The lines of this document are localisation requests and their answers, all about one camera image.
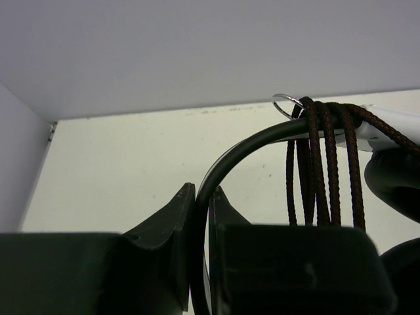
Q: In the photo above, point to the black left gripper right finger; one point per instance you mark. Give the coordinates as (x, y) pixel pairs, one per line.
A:
(280, 269)

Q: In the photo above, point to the white and black headphones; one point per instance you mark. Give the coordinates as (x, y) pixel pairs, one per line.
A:
(317, 112)

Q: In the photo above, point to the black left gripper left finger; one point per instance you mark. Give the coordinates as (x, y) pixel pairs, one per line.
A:
(142, 271)

